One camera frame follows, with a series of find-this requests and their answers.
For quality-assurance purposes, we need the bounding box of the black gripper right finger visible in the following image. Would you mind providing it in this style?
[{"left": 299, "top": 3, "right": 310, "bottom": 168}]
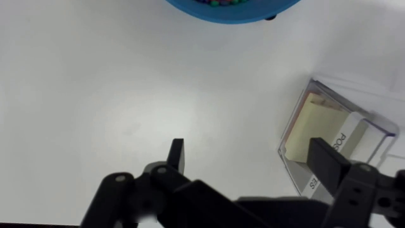
[{"left": 306, "top": 136, "right": 405, "bottom": 228}]

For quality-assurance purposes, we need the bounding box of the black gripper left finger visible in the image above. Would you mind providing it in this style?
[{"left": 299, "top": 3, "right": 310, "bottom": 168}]
[{"left": 79, "top": 138, "right": 270, "bottom": 228}]

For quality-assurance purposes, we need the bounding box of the clear sticky note box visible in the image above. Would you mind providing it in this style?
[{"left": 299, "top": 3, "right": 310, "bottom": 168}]
[{"left": 277, "top": 74, "right": 399, "bottom": 200}]

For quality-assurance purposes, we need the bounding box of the blue bowl with beads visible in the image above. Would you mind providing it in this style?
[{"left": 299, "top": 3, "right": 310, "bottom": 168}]
[{"left": 164, "top": 0, "right": 301, "bottom": 25}]

